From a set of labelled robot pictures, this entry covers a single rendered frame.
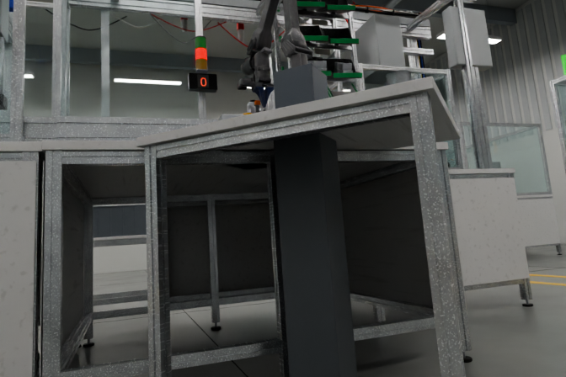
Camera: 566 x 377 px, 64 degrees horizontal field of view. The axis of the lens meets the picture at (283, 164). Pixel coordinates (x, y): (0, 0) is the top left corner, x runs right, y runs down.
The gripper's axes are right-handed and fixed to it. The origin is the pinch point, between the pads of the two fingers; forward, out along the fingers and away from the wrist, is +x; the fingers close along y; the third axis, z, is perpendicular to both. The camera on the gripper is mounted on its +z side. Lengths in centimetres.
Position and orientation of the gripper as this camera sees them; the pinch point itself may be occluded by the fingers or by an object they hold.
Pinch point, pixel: (264, 98)
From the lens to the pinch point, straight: 171.2
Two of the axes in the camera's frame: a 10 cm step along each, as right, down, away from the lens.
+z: -3.3, 1.6, 9.3
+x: 0.6, 9.9, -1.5
